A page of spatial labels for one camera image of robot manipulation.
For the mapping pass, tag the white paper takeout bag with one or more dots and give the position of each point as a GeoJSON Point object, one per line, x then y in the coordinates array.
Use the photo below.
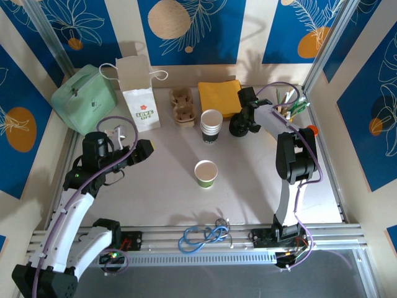
{"type": "Point", "coordinates": [141, 93]}

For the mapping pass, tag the green paper coffee cup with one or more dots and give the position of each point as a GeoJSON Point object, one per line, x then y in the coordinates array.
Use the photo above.
{"type": "Point", "coordinates": [206, 170]}

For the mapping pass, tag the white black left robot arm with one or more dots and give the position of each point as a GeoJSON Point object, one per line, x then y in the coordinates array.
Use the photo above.
{"type": "Point", "coordinates": [77, 211]}

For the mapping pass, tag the stack of black lids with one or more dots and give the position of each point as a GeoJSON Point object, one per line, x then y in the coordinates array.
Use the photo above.
{"type": "Point", "coordinates": [237, 132]}

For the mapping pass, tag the stack of paper cups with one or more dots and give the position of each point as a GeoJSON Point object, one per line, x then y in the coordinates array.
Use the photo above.
{"type": "Point", "coordinates": [211, 121]}

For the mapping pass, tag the yellow napkin stack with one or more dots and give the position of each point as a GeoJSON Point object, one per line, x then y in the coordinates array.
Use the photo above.
{"type": "Point", "coordinates": [217, 96]}

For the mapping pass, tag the green white wrapped straw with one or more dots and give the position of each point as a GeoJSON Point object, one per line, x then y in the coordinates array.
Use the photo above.
{"type": "Point", "coordinates": [302, 107]}
{"type": "Point", "coordinates": [278, 97]}

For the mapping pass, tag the wooden stir sticks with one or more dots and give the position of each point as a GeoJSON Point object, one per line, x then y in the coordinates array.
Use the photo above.
{"type": "Point", "coordinates": [283, 111]}

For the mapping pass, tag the mint green lunch bag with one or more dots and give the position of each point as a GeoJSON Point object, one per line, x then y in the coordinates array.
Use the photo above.
{"type": "Point", "coordinates": [83, 99]}

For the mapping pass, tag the orange capped bottle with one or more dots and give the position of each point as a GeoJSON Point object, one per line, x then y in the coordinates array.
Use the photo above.
{"type": "Point", "coordinates": [312, 130]}

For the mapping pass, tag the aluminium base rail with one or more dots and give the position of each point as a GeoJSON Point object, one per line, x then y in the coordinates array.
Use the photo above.
{"type": "Point", "coordinates": [161, 237]}

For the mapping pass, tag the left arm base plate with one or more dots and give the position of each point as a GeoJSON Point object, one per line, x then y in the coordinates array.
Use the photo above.
{"type": "Point", "coordinates": [133, 240]}

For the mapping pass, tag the aluminium frame post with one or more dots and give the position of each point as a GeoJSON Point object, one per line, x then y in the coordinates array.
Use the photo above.
{"type": "Point", "coordinates": [49, 37]}
{"type": "Point", "coordinates": [328, 40]}

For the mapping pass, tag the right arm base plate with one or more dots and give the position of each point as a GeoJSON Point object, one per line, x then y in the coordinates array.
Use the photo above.
{"type": "Point", "coordinates": [260, 239]}

